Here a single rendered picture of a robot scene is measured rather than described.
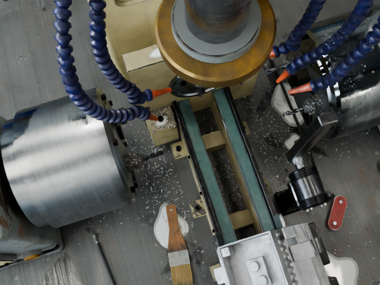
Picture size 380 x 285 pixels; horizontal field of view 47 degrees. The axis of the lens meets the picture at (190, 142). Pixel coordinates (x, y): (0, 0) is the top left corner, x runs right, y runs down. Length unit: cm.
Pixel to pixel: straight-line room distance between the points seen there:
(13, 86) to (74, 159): 55
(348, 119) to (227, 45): 36
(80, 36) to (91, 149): 58
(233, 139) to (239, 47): 44
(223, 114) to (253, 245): 37
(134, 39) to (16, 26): 49
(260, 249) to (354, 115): 32
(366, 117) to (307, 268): 32
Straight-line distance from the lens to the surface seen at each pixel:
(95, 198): 83
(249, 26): 64
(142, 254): 111
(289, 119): 119
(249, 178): 101
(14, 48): 135
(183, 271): 109
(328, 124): 72
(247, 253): 81
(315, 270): 84
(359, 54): 70
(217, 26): 58
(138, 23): 94
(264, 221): 100
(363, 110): 90
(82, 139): 79
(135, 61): 85
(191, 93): 101
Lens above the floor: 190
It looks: 74 degrees down
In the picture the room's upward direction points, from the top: 3 degrees counter-clockwise
